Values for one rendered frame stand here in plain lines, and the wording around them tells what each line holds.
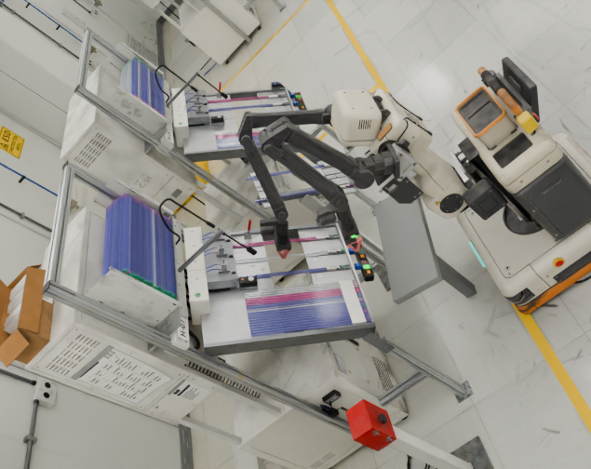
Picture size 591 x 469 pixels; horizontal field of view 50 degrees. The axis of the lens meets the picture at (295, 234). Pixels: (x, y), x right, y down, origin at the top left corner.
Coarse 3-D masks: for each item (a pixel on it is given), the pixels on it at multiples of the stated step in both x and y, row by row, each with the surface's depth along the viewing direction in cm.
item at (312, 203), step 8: (304, 200) 331; (312, 200) 332; (312, 208) 335; (336, 216) 343; (360, 232) 358; (368, 240) 358; (376, 248) 363; (376, 272) 385; (384, 272) 380; (384, 280) 377
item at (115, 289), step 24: (72, 168) 270; (120, 192) 284; (168, 216) 296; (48, 264) 225; (96, 288) 237; (120, 288) 240; (144, 288) 242; (120, 312) 247; (144, 312) 250; (168, 312) 252; (408, 384) 290
